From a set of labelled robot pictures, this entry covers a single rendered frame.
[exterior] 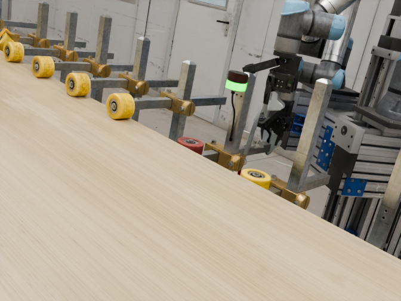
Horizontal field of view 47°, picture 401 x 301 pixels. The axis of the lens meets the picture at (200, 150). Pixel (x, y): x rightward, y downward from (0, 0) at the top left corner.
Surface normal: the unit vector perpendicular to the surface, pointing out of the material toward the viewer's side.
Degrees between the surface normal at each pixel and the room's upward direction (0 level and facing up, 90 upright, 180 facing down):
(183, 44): 90
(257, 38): 90
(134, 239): 0
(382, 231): 90
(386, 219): 90
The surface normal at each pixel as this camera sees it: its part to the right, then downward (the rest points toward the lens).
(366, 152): 0.25, 0.36
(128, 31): -0.70, 0.11
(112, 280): 0.19, -0.93
